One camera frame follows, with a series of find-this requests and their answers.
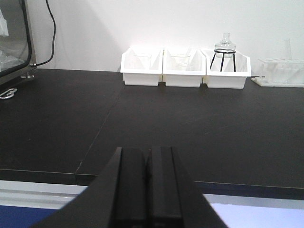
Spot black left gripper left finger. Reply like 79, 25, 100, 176
33, 147, 147, 228

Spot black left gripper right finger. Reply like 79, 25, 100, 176
147, 147, 227, 228

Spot white middle storage bin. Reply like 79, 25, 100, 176
162, 48, 206, 87

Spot white storage bin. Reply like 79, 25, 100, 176
120, 46, 164, 86
162, 48, 206, 87
202, 49, 251, 89

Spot white left storage bin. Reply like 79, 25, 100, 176
120, 46, 164, 86

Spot clear beaker in middle bin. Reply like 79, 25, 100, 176
171, 54, 190, 70

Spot white right storage bin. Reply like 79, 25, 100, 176
202, 49, 251, 89

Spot blue cabinet drawers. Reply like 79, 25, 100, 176
0, 180, 86, 228

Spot white test tube rack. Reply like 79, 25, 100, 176
251, 58, 304, 88

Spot clear glass flask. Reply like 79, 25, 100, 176
214, 32, 236, 58

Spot glass door cabinet appliance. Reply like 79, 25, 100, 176
0, 0, 36, 85

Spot clear glass test tube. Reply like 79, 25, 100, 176
284, 38, 292, 60

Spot silver metal latch ring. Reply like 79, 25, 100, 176
0, 87, 18, 100

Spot black wire tripod stand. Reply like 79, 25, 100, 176
210, 48, 236, 72

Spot black power cable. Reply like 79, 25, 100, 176
30, 0, 57, 67

